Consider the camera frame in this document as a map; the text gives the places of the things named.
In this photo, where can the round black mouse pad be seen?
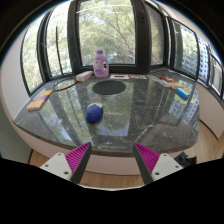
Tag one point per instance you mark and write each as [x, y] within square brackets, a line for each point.
[109, 87]

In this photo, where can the white and tan book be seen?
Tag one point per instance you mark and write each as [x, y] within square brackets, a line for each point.
[177, 85]

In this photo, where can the orange and white carton box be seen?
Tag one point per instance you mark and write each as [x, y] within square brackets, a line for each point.
[83, 76]

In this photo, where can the blue and white computer mouse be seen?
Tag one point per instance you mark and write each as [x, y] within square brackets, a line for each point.
[94, 114]

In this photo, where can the dark object on floor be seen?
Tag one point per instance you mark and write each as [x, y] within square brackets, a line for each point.
[185, 159]

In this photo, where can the blue book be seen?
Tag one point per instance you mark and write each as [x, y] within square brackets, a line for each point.
[182, 93]

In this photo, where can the red book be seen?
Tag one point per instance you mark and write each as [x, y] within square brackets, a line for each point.
[167, 79]

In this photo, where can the pale printed leaflet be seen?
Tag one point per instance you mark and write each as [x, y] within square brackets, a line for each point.
[138, 77]

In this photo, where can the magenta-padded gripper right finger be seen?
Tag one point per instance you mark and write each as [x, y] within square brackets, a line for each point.
[147, 156]

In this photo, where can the white card with dark picture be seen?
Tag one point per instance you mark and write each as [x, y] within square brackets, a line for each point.
[119, 76]

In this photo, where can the teal-edged thin booklet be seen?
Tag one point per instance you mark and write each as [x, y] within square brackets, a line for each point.
[156, 80]

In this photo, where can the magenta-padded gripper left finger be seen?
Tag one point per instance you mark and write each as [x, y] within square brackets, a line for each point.
[77, 156]

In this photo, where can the purple detergent bottle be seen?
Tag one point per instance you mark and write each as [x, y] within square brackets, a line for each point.
[101, 66]

